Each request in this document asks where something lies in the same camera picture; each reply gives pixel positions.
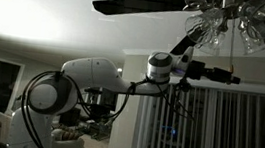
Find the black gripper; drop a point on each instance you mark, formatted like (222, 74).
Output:
(216, 74)

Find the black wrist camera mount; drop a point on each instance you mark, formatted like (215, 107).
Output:
(195, 70)

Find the long dark fan blade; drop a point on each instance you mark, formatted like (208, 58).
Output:
(143, 5)

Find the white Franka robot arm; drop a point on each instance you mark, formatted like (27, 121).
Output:
(95, 73)

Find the white vertical window blinds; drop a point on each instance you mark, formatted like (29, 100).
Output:
(213, 130)

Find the white armchair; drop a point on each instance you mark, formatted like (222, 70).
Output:
(70, 145)

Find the short dark fan blade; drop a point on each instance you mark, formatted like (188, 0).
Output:
(182, 45)

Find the patterned cushion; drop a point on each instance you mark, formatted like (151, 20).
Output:
(67, 132)

